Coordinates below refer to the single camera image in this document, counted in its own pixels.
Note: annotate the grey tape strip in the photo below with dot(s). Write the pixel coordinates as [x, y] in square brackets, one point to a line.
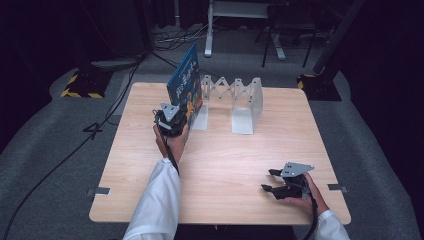
[336, 187]
[100, 191]

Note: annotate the white expandable metal book rack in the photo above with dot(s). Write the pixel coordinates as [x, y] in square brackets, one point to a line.
[245, 120]

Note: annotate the person's left hand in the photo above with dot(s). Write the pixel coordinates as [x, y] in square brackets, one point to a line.
[175, 145]

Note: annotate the blue illustrated picture book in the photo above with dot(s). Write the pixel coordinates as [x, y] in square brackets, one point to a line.
[185, 83]

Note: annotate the black metal chair frame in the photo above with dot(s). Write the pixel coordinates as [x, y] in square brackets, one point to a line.
[290, 25]

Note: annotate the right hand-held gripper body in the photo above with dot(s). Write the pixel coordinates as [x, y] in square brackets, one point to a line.
[293, 181]

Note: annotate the person's right hand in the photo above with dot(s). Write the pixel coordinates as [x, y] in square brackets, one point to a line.
[315, 200]

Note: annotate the striped black stand base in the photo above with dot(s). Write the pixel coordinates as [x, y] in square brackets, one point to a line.
[320, 88]
[86, 83]

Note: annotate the white desk frame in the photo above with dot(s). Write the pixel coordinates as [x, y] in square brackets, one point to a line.
[209, 33]

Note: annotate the slanted dark metal post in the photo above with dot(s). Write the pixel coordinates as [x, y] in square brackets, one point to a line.
[336, 36]

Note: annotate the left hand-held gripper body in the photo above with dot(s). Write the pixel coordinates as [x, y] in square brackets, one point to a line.
[170, 121]

